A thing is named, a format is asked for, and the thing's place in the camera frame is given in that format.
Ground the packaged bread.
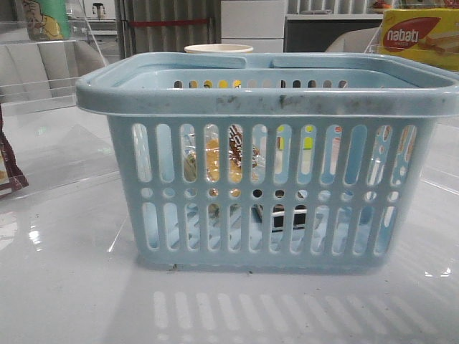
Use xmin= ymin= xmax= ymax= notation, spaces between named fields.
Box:
xmin=181 ymin=124 xmax=245 ymax=183

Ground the maroon cracker snack packet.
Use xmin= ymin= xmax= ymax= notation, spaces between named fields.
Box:
xmin=1 ymin=112 xmax=29 ymax=198

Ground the green tissue pack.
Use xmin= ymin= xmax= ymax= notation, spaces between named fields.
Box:
xmin=22 ymin=0 xmax=70 ymax=42

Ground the popcorn paper cup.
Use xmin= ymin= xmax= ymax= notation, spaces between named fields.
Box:
xmin=184 ymin=43 xmax=254 ymax=54

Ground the clear acrylic display shelf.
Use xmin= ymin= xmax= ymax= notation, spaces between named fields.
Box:
xmin=367 ymin=28 xmax=458 ymax=72
xmin=1 ymin=19 xmax=118 ymax=201

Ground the yellow nabati wafer box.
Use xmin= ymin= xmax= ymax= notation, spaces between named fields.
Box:
xmin=377 ymin=8 xmax=458 ymax=72

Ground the light blue plastic basket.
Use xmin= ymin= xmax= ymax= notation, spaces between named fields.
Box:
xmin=76 ymin=52 xmax=458 ymax=272

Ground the clear acrylic left display shelf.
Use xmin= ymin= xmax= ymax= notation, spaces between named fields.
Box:
xmin=1 ymin=19 xmax=118 ymax=201

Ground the white cabinet in background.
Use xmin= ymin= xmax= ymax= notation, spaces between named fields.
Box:
xmin=220 ymin=1 xmax=288 ymax=53

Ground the clear acrylic right display shelf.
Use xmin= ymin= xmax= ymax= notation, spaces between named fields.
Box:
xmin=367 ymin=28 xmax=458 ymax=72

